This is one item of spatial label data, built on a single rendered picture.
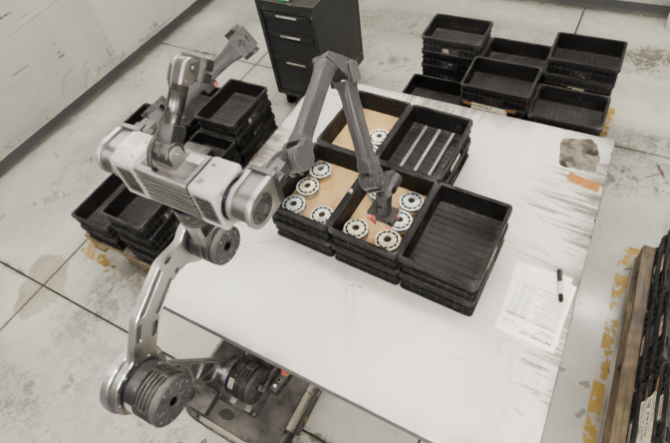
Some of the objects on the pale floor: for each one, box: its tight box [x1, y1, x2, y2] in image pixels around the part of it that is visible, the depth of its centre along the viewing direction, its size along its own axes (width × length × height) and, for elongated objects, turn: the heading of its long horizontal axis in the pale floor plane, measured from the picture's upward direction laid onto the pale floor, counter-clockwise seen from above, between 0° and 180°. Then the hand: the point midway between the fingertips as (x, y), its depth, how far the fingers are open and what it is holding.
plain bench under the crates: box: [163, 80, 616, 443], centre depth 246 cm, size 160×160×70 cm
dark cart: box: [254, 0, 364, 103], centre depth 364 cm, size 60×45×90 cm
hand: (383, 224), depth 183 cm, fingers open, 6 cm apart
